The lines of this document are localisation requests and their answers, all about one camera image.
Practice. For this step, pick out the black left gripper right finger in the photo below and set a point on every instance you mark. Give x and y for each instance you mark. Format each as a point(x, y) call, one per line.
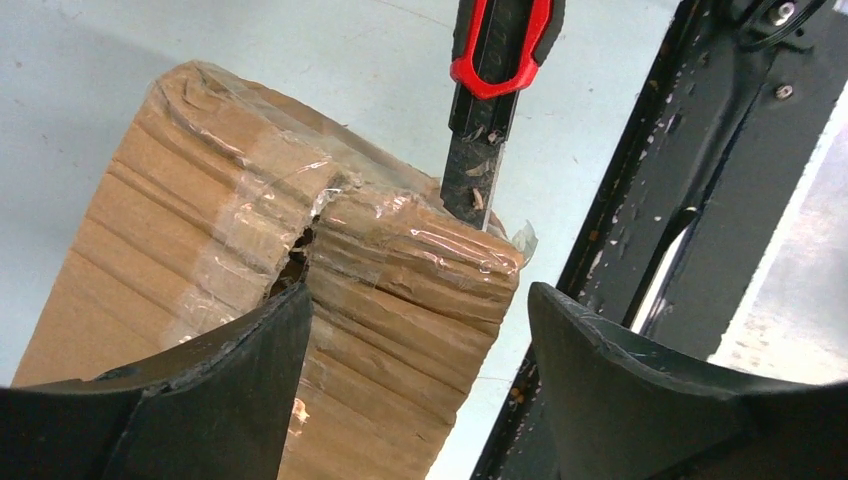
point(621, 406)

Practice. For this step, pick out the brown cardboard express box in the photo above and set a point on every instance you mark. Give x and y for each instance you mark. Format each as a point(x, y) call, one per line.
point(218, 183)

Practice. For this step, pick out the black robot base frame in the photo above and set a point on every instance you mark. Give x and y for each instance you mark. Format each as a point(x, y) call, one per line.
point(729, 115)

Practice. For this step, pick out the red black utility knife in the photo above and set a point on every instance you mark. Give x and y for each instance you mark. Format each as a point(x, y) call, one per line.
point(498, 48)

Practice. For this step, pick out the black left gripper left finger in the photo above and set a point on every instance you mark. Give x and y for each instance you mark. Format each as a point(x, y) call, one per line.
point(215, 407)

